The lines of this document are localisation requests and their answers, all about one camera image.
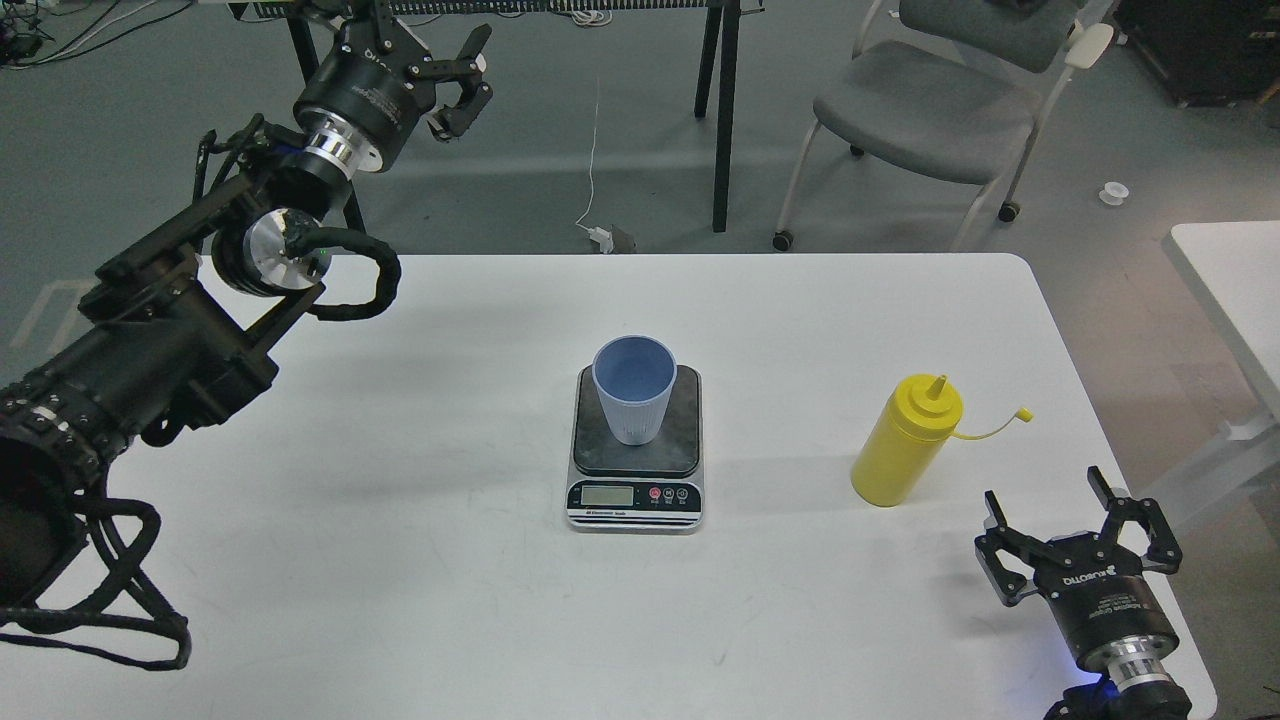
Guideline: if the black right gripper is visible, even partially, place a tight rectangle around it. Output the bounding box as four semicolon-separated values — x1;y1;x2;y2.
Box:
974;466;1183;673

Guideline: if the white side table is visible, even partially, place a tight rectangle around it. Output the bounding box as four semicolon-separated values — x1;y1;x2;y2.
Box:
1149;220;1279;529

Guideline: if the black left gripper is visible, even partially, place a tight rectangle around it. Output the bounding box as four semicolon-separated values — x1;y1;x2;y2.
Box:
294;0;494;176

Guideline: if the small white spool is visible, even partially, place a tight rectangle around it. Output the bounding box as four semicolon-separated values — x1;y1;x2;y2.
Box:
1098;181;1132;208

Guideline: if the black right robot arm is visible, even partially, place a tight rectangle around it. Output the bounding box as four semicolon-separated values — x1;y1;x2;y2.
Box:
974;466;1192;719

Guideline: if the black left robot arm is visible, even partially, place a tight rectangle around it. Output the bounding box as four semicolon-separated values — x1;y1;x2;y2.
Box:
1;1;493;671

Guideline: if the grey office chair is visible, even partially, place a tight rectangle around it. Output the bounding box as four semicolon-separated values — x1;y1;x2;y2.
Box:
772;1;1115;252

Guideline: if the black cabinet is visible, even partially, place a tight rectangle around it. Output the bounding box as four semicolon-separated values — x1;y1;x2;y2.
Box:
1112;1;1279;108

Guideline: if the yellow squeeze bottle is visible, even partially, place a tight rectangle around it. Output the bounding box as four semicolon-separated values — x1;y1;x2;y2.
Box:
850;374;1036;507

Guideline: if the black trestle table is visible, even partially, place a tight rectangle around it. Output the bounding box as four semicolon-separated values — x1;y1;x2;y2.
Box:
228;0;765;247

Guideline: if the white cable with plug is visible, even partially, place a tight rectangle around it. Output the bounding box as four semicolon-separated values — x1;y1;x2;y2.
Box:
575;79;637;252

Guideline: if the blue ribbed plastic cup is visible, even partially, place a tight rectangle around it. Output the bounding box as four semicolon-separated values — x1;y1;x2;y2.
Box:
590;334;678;446

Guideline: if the digital kitchen scale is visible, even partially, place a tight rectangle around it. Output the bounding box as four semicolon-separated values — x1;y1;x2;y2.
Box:
564;365;707;534

